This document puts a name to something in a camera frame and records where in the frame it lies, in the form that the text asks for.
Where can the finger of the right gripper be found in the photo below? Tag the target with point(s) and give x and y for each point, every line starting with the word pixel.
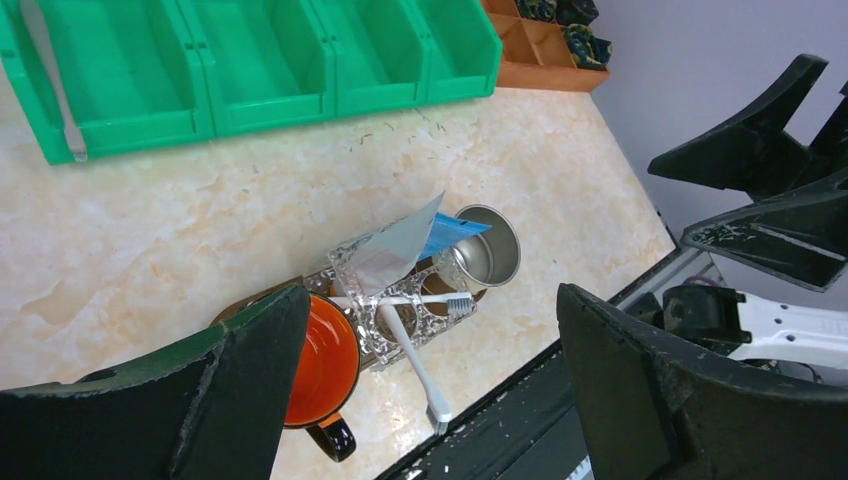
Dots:
pixel 799 236
pixel 751 151

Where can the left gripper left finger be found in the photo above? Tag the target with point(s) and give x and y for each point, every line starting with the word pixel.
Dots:
pixel 209 406

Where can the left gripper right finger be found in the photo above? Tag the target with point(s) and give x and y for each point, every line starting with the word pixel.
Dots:
pixel 737 421

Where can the orange mug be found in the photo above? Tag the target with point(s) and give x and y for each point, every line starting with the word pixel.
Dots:
pixel 327 374

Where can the white toothbrush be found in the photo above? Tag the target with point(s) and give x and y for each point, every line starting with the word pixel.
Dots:
pixel 457 303
pixel 438 411

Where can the steel cup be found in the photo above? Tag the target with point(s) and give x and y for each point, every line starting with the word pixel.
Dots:
pixel 491 258

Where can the white toothpaste tube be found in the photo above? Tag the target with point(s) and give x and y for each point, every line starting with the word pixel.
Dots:
pixel 387 255

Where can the clear glass cup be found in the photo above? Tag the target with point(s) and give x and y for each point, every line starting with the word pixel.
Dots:
pixel 337 258

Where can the blue toothpaste tube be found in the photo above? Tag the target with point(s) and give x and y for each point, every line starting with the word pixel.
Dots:
pixel 447 231

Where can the green divided plastic bin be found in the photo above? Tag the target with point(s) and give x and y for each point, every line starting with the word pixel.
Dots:
pixel 143 75

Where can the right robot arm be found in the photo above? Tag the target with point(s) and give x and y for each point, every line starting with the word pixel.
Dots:
pixel 746 327

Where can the brown oval wooden tray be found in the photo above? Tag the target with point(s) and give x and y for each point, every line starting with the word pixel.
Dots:
pixel 331 298

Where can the grey toothbrush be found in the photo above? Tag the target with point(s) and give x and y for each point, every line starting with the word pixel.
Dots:
pixel 38 30

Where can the rolled dark sock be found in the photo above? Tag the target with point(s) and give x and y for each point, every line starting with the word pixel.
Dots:
pixel 587 50
pixel 538 10
pixel 582 12

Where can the wooden compartment box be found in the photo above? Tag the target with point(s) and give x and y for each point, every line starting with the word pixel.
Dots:
pixel 535 54

